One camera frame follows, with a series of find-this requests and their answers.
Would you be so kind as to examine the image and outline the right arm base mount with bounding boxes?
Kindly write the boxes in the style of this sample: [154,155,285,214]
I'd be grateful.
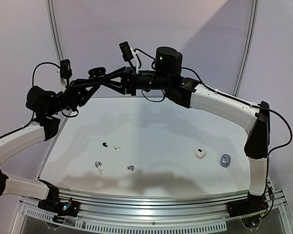
[226,192,268,217]

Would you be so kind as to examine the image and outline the left aluminium corner post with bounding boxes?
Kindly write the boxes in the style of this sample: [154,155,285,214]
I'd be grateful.
[46,0,64,62]

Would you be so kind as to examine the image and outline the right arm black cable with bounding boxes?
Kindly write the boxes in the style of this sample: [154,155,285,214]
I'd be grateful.
[134,48,293,148]

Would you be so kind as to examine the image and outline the aluminium front rail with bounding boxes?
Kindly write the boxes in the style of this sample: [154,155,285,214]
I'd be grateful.
[19,187,288,220]

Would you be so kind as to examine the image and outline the perforated white cable tray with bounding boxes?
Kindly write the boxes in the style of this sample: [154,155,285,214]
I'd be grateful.
[19,208,228,234]

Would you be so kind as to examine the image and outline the black charging case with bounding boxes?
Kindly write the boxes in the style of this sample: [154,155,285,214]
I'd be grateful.
[88,67,106,78]

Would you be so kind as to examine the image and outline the translucent blue charging case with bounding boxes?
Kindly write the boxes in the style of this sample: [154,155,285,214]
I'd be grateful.
[220,154,231,168]

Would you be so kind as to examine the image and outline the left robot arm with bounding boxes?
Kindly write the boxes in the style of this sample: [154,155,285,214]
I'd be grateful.
[0,75,110,212]

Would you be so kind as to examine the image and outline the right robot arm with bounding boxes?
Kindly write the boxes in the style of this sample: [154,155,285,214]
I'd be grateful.
[100,46,270,213]

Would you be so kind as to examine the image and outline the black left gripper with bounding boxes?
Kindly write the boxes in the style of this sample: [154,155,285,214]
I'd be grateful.
[45,78,100,116]

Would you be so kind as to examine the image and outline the aluminium corner post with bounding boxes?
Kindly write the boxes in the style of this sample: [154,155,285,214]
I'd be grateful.
[46,0,64,62]
[232,0,259,97]

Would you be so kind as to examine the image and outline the white charging case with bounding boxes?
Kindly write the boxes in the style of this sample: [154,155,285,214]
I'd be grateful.
[194,149,207,159]

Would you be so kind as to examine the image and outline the right aluminium corner post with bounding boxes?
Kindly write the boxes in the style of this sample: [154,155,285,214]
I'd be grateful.
[232,0,259,97]

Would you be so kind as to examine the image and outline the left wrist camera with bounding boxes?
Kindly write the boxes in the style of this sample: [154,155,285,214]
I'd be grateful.
[58,59,72,88]

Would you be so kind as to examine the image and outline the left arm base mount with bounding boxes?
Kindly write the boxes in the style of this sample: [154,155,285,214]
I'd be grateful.
[38,196,81,217]

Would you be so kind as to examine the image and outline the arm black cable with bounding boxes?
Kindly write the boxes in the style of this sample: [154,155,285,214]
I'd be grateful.
[134,48,293,148]
[21,62,79,130]

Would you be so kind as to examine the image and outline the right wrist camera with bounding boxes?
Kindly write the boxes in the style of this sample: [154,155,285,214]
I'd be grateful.
[119,41,140,74]

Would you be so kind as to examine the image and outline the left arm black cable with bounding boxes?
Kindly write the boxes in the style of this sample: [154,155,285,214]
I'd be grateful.
[21,62,79,130]

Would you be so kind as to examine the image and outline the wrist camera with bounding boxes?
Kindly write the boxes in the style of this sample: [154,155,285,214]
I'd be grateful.
[119,41,140,74]
[58,59,72,88]

